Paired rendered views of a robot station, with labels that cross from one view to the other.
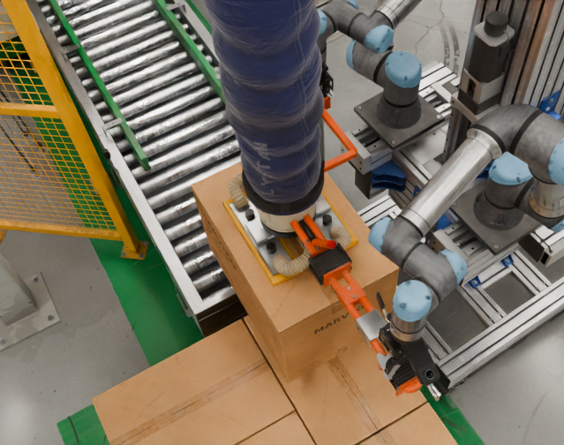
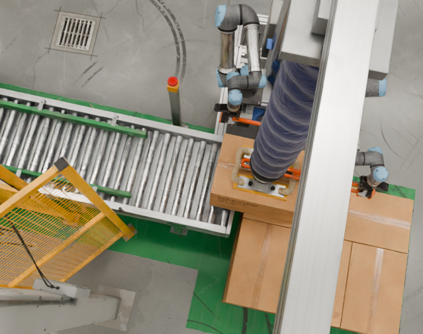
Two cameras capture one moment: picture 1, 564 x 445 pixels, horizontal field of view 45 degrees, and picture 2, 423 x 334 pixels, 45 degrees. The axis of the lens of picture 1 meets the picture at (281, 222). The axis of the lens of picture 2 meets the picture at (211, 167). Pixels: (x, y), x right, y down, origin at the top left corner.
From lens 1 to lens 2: 1.86 m
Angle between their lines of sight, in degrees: 29
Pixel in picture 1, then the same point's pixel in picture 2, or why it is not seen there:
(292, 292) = (294, 196)
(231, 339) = (248, 228)
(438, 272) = (378, 158)
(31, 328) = (127, 307)
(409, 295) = (381, 173)
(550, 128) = (372, 83)
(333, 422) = not seen: hidden behind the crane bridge
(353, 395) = not seen: hidden behind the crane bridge
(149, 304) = (163, 246)
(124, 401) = (238, 289)
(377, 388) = not seen: hidden behind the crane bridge
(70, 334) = (146, 292)
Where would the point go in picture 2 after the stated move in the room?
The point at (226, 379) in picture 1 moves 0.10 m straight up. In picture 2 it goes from (263, 244) to (265, 242)
